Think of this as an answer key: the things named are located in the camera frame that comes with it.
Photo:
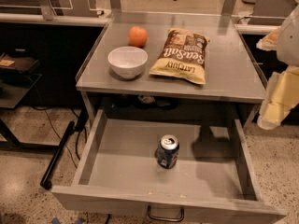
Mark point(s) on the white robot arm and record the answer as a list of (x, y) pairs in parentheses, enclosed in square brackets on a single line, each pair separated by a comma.
[(288, 40)]

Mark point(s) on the dark box on side table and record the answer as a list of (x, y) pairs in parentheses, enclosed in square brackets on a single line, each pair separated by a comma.
[(18, 64)]

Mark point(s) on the brown sea salt chip bag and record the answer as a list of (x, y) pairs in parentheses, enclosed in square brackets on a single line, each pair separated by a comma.
[(183, 56)]

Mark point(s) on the white ceramic bowl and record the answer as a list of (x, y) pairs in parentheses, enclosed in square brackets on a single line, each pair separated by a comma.
[(128, 62)]

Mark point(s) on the black metal drawer handle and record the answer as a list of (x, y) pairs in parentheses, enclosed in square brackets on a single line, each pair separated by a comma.
[(166, 219)]

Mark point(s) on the grey counter cabinet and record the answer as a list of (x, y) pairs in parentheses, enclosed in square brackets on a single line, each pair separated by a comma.
[(211, 40)]

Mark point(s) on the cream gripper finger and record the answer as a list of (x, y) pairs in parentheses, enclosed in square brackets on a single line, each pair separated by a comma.
[(269, 42), (282, 95)]

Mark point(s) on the black side table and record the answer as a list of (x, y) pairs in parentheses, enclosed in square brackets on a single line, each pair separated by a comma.
[(13, 88)]

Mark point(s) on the black bar on floor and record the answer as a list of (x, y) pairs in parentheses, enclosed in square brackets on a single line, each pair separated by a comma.
[(46, 179)]

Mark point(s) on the blue pepsi can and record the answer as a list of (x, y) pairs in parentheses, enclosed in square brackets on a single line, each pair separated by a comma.
[(167, 151)]

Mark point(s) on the open grey drawer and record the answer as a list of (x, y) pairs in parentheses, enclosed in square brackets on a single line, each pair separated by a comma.
[(213, 179)]

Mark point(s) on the orange fruit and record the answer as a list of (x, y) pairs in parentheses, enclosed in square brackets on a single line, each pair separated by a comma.
[(138, 36)]

